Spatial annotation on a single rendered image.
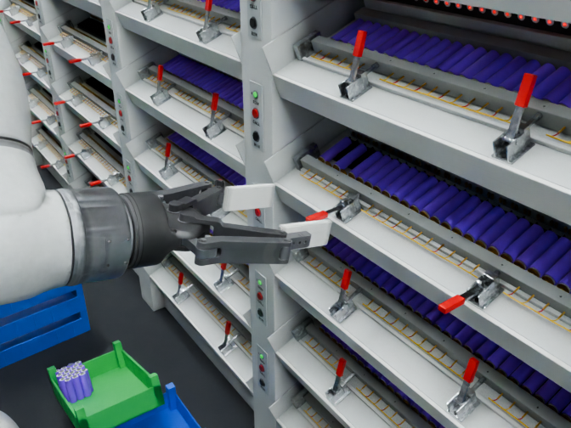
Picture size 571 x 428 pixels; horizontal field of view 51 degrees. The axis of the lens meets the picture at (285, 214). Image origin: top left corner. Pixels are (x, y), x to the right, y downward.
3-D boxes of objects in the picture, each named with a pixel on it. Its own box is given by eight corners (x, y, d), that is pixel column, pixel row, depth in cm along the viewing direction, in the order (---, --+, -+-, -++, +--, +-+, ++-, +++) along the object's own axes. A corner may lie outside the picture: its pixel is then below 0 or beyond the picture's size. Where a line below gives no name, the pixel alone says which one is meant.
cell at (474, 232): (505, 218, 84) (475, 245, 82) (494, 213, 86) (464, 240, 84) (505, 209, 83) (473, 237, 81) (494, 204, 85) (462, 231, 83)
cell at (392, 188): (420, 177, 96) (391, 201, 94) (411, 173, 97) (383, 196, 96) (418, 169, 95) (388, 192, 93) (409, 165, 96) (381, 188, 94)
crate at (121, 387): (53, 395, 161) (46, 368, 159) (125, 364, 172) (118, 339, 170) (83, 442, 137) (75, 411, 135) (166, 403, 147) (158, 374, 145)
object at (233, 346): (259, 403, 146) (239, 372, 137) (155, 284, 189) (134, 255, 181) (321, 349, 152) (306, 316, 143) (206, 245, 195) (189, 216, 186)
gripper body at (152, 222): (100, 247, 63) (180, 238, 69) (132, 285, 57) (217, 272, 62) (104, 180, 60) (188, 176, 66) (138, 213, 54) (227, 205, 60)
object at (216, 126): (253, 183, 117) (227, 126, 109) (132, 103, 161) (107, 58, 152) (330, 126, 123) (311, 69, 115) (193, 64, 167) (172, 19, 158)
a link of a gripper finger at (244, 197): (224, 211, 72) (221, 209, 73) (272, 207, 76) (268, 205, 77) (228, 188, 71) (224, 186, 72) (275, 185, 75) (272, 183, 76)
